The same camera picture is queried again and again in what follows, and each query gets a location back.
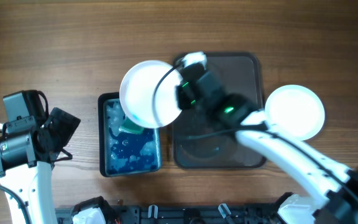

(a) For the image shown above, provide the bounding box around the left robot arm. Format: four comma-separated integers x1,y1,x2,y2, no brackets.
0,108,81,223

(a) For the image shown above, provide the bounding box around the dark brown serving tray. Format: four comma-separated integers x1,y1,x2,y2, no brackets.
172,52,267,169

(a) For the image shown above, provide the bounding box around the green yellow sponge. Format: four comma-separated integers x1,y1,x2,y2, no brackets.
119,117,144,134

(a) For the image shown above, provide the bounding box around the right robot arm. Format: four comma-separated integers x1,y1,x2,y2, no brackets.
177,63,358,223

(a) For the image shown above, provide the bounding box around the white plate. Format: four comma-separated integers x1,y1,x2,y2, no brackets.
119,60,182,128
265,85,326,141

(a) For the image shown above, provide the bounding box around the black water basin tray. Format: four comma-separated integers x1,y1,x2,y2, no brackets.
98,92,162,177

